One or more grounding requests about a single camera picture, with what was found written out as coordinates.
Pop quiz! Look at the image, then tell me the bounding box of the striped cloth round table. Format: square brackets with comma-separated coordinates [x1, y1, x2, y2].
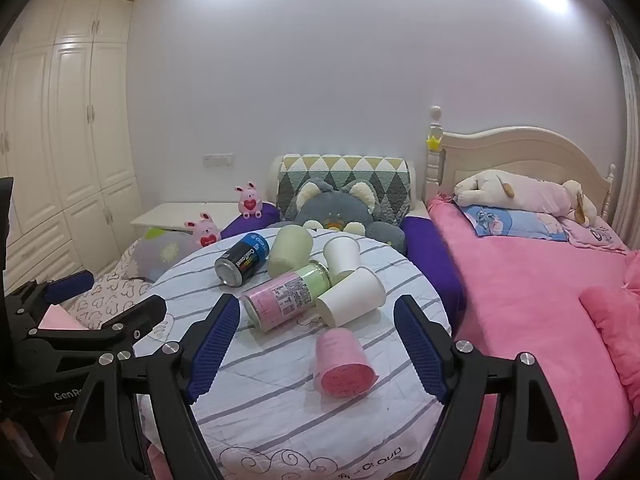
[135, 226, 453, 480]

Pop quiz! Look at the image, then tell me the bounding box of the cream panelled wardrobe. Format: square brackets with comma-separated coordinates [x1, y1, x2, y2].
[0, 0, 138, 296]

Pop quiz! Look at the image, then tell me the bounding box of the pink bed with headboard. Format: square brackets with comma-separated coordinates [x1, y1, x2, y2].
[427, 195, 640, 480]

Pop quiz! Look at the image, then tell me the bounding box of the grey floral pillow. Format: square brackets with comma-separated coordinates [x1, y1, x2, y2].
[125, 227, 198, 281]

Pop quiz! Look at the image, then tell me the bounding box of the pink printed pillow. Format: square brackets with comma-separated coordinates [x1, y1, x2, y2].
[565, 214, 631, 252]

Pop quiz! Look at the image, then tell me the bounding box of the black and blue can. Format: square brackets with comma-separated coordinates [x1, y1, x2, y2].
[215, 232, 271, 288]

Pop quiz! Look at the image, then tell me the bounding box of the diamond pattern quilted cover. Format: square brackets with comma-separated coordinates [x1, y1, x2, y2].
[277, 154, 411, 227]

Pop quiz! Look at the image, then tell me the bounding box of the pale green cup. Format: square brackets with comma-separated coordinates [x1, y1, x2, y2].
[267, 225, 315, 278]

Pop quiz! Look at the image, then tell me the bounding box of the pink cup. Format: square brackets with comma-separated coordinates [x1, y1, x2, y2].
[314, 328, 378, 399]

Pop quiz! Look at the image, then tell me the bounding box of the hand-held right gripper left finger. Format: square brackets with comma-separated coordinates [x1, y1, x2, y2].
[55, 294, 242, 480]

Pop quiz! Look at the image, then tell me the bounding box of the white bedside table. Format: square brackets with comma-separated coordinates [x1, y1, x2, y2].
[130, 201, 246, 236]

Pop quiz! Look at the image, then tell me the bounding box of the heart print blanket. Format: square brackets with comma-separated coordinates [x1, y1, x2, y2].
[70, 265, 156, 331]

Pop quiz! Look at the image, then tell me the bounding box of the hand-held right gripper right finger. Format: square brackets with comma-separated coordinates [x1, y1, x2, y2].
[393, 295, 583, 480]

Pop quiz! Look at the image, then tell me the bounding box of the pink rabbit toy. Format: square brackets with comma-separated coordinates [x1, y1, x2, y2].
[184, 212, 222, 249]
[235, 181, 264, 219]

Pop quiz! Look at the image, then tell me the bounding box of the plain pink pillow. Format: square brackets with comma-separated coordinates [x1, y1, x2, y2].
[579, 250, 640, 406]

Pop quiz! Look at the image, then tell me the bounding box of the grey cat plush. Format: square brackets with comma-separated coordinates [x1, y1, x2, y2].
[272, 178, 407, 255]

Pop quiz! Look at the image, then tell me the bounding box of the pale curtain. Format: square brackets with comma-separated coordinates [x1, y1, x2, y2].
[607, 15, 640, 251]

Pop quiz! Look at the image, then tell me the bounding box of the cream wooden bed headboard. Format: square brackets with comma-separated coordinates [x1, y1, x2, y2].
[424, 106, 618, 226]

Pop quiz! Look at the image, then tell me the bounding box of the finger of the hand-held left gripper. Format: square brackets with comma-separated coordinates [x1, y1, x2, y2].
[29, 295, 168, 361]
[5, 270, 96, 311]

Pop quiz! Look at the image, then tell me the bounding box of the pink and green labelled can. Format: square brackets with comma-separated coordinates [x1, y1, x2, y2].
[241, 261, 333, 333]

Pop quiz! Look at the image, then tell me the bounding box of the blue cartoon pillow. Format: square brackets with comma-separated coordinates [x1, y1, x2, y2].
[460, 203, 571, 242]

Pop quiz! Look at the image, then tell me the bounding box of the white and pink plush dog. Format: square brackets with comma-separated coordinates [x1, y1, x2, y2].
[453, 170, 598, 226]

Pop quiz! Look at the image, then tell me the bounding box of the white paper cup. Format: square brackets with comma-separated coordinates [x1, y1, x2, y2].
[323, 236, 362, 285]
[316, 266, 387, 330]

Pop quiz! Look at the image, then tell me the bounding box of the pink cloth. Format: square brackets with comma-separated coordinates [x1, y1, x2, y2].
[40, 305, 88, 331]

